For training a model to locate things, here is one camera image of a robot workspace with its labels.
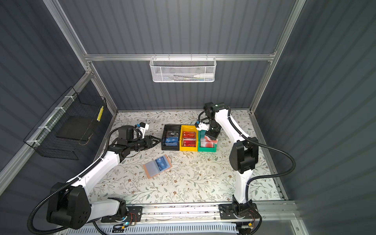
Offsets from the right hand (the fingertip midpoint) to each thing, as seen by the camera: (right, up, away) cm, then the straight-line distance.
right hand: (215, 136), depth 87 cm
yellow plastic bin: (-16, -3, +15) cm, 22 cm away
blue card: (-33, -18, +4) cm, 38 cm away
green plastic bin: (-1, -9, +7) cm, 11 cm away
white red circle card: (-4, -5, +12) cm, 14 cm away
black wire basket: (-76, +5, -15) cm, 78 cm away
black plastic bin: (-30, +2, +18) cm, 35 cm away
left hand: (-31, -3, -7) cm, 32 cm away
